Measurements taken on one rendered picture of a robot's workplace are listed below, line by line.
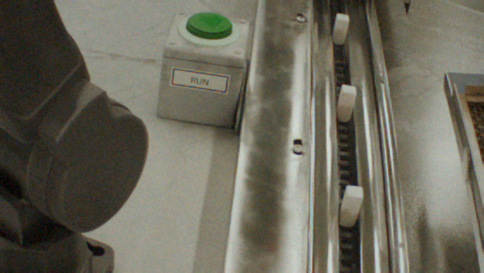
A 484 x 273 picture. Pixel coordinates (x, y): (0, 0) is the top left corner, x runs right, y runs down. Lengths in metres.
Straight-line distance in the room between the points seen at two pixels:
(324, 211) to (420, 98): 0.26
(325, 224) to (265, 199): 0.05
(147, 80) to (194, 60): 0.10
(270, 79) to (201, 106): 0.06
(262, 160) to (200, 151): 0.08
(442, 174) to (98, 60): 0.35
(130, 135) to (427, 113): 0.42
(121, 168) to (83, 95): 0.07
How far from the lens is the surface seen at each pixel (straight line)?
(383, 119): 0.70
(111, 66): 0.79
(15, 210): 0.46
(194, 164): 0.68
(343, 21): 0.83
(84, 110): 0.41
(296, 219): 0.58
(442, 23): 1.01
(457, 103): 0.69
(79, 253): 0.52
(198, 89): 0.70
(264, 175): 0.61
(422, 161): 0.74
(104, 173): 0.45
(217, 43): 0.69
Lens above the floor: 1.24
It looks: 36 degrees down
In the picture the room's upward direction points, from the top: 10 degrees clockwise
